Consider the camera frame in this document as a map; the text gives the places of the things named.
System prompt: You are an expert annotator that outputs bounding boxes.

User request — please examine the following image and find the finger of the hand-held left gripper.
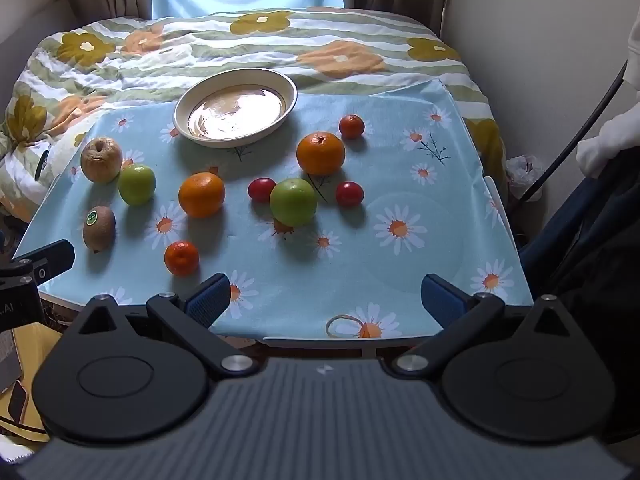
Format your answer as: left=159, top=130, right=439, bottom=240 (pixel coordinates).
left=10, top=239, right=77, bottom=282

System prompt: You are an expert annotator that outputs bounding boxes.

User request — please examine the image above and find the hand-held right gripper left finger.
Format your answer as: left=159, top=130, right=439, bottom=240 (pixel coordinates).
left=62, top=273, right=261, bottom=381

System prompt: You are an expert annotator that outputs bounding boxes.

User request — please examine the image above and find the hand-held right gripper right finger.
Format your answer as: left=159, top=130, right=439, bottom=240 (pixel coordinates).
left=385, top=273, right=581, bottom=381

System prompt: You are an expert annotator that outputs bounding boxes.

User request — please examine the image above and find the brown kiwi with sticker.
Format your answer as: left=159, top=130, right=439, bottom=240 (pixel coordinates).
left=82, top=206, right=117, bottom=253

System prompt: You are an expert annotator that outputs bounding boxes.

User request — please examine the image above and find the wrinkled brown apple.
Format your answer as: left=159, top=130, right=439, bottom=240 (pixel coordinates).
left=80, top=136, right=124, bottom=184

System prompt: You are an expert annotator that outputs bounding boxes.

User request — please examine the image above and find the small green apple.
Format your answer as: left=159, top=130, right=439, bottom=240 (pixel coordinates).
left=117, top=164, right=157, bottom=207

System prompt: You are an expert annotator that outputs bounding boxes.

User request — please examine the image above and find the red cherry tomato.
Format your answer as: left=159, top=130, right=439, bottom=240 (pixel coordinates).
left=247, top=177, right=277, bottom=204
left=335, top=180, right=365, bottom=208

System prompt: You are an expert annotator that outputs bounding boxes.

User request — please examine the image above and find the large green apple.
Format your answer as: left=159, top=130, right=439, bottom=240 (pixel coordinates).
left=269, top=178, right=318, bottom=227

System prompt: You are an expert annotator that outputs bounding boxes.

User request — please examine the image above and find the cream ceramic bowl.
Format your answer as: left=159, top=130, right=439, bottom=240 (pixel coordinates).
left=173, top=67, right=299, bottom=149

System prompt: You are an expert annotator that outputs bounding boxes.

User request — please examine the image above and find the beige rubber band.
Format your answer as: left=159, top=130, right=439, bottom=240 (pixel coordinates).
left=325, top=314, right=362, bottom=338

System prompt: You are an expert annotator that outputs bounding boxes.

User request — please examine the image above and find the blue daisy tablecloth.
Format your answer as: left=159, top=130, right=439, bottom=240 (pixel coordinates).
left=12, top=79, right=535, bottom=338

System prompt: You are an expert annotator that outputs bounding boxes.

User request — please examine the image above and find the white plastic bag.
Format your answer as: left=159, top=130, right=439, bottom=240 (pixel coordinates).
left=505, top=154, right=546, bottom=201

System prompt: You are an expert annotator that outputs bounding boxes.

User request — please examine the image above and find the dark garment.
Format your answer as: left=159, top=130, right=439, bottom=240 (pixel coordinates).
left=520, top=150, right=640, bottom=441

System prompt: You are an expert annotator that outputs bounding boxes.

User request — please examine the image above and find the large orange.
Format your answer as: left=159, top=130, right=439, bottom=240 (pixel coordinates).
left=296, top=131, right=347, bottom=177

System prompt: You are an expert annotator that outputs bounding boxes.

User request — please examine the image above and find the small reddish mandarin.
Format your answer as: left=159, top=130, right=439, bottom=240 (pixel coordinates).
left=339, top=114, right=366, bottom=140

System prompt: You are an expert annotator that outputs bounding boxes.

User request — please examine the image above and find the black curved tube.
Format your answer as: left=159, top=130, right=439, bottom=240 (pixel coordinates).
left=519, top=60, right=630, bottom=207

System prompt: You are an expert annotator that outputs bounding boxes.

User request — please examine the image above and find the white garment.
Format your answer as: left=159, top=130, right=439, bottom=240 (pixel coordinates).
left=576, top=10, right=640, bottom=178

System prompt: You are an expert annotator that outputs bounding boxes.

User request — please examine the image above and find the floral striped blanket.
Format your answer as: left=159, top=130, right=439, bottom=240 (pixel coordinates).
left=0, top=7, right=508, bottom=221

